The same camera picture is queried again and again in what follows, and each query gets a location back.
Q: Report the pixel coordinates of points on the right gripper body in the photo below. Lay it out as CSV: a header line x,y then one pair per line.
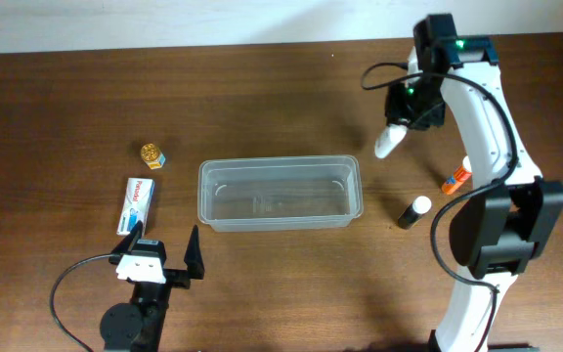
x,y
404,115

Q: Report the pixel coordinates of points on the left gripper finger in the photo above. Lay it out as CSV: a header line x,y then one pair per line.
x,y
135,234
193,257

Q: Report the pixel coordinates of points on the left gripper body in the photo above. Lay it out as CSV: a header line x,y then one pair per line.
x,y
176,278

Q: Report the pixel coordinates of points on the white Panadol box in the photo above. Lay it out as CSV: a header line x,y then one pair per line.
x,y
136,205

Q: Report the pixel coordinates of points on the orange tube white cap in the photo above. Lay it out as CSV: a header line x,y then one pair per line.
x,y
458,178

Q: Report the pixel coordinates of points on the dark bottle white cap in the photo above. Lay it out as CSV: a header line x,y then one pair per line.
x,y
415,211

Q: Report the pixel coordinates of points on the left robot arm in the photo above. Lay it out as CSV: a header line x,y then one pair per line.
x,y
137,324

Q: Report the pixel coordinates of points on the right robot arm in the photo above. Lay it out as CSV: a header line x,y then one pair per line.
x,y
506,220

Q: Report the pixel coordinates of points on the clear plastic container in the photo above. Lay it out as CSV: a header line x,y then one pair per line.
x,y
279,193

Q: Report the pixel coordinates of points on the gold lid balm jar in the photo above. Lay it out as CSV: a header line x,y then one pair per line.
x,y
152,156

